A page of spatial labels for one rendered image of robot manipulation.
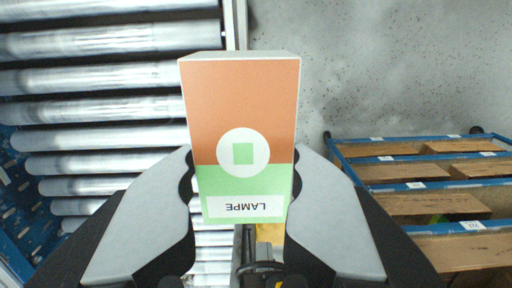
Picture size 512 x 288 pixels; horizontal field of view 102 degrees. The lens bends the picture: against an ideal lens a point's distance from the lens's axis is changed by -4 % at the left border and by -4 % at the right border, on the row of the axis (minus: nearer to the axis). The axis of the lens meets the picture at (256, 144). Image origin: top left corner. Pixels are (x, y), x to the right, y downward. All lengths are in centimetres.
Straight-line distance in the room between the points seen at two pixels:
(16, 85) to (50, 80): 7
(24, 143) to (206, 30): 47
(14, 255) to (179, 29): 61
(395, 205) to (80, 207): 97
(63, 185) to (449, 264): 102
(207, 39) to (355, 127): 112
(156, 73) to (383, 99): 120
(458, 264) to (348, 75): 90
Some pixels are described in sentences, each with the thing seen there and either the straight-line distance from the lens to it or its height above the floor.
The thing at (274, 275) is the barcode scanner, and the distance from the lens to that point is 31.
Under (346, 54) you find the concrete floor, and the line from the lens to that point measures 126.
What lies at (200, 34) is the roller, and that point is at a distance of 42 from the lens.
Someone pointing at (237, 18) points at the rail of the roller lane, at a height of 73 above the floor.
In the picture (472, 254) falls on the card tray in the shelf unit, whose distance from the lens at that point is 89.
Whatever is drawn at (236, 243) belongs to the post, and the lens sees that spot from 41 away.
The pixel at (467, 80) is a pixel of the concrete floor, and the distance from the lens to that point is 168.
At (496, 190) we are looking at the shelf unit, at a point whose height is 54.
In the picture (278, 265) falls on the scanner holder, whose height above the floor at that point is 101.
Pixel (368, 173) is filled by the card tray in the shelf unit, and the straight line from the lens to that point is 107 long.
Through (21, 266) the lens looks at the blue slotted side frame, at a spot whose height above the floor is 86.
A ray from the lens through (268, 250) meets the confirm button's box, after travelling 38.
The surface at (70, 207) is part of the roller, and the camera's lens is 74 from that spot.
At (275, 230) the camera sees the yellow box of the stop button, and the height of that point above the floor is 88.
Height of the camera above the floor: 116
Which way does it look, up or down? 63 degrees down
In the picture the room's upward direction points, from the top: 178 degrees clockwise
